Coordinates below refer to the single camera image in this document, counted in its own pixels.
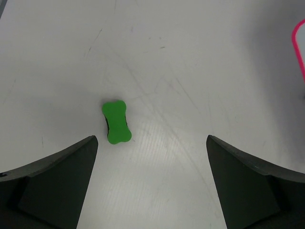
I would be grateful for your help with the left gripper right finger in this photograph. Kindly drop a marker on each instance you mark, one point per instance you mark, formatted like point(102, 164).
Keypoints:
point(254, 193)

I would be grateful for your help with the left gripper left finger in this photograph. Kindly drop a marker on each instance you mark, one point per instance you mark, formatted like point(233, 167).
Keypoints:
point(48, 193)

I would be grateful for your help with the pink framed whiteboard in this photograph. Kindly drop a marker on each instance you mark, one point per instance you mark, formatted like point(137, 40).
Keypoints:
point(298, 41)

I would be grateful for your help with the green bone-shaped eraser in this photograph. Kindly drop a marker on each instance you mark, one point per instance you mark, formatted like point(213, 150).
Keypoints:
point(115, 116)

